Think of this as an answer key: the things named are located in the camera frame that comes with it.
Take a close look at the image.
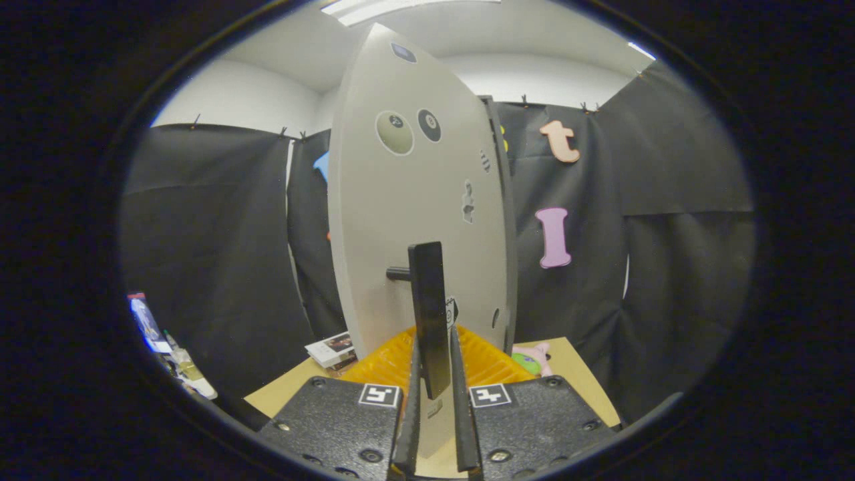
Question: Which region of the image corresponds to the stack of books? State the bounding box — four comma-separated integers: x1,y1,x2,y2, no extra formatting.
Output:
305,332,359,372

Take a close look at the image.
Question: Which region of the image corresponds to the pink green plush toy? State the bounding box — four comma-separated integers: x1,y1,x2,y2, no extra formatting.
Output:
511,342,554,379

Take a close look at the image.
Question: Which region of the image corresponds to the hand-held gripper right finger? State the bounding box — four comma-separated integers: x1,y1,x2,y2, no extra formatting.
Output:
449,325,619,479

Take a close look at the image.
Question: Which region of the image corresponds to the black backdrop cloth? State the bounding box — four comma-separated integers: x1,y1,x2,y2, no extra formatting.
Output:
124,60,755,426

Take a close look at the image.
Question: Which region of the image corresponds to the beige shoe cabinet door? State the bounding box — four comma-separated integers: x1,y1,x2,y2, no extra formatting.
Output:
327,23,515,462

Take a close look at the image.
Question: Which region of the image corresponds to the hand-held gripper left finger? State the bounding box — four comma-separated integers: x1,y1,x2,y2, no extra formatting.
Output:
257,325,423,479

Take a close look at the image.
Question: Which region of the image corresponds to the black door handle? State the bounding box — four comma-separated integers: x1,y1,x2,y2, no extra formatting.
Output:
386,242,452,400

